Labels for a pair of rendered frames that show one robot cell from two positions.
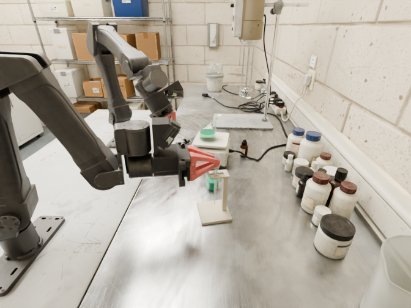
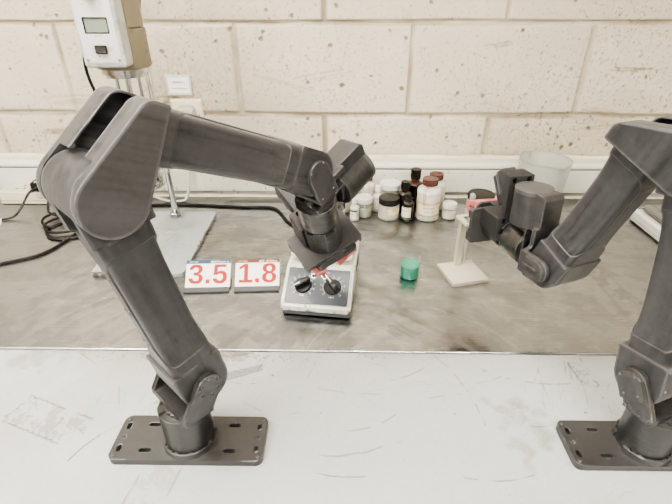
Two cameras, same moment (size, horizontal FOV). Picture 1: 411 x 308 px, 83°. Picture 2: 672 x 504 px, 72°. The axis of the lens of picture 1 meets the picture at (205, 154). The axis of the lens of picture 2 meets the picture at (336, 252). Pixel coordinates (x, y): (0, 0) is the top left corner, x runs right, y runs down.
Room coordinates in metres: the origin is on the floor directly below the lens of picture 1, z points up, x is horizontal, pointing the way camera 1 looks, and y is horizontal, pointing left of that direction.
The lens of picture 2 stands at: (0.77, 0.79, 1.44)
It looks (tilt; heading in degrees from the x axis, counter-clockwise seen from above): 31 degrees down; 268
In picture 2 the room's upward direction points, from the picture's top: straight up
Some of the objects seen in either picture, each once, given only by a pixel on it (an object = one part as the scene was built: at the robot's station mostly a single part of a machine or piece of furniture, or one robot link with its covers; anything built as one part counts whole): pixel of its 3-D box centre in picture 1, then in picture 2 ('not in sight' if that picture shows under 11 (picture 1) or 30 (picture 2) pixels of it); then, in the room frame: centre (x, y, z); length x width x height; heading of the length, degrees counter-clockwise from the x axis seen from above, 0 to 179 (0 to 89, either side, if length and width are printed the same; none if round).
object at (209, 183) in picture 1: (212, 179); (410, 263); (0.59, -0.02, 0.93); 0.04 x 0.04 x 0.06
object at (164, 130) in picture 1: (168, 142); (507, 198); (0.46, 0.08, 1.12); 0.07 x 0.06 x 0.11; 11
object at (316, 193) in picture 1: (316, 192); (428, 198); (0.49, -0.30, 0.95); 0.06 x 0.06 x 0.11
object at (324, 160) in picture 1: (322, 165); (366, 190); (0.64, -0.38, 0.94); 0.05 x 0.05 x 0.09
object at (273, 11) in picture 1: (275, 7); not in sight; (1.19, -0.31, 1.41); 0.25 x 0.11 x 0.05; 87
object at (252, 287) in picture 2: not in sight; (257, 275); (0.90, 0.00, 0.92); 0.09 x 0.06 x 0.04; 0
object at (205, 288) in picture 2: not in sight; (207, 276); (1.00, 0.00, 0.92); 0.09 x 0.06 x 0.04; 0
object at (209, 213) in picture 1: (214, 194); (466, 248); (0.47, -0.02, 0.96); 0.08 x 0.08 x 0.13; 11
